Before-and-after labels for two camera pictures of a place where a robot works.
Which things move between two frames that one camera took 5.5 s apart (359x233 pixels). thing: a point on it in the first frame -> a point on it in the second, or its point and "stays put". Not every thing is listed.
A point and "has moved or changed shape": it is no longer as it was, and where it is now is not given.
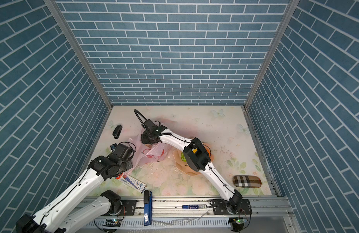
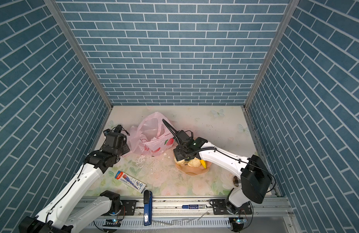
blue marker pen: (194, 207) stays put
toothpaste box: (132, 182) stays put
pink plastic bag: (145, 154) has moved or changed shape
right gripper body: (147, 139) -> (180, 152)
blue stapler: (148, 208) stays put
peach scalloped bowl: (182, 166) stays put
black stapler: (117, 131) stays put
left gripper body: (126, 165) -> (124, 149)
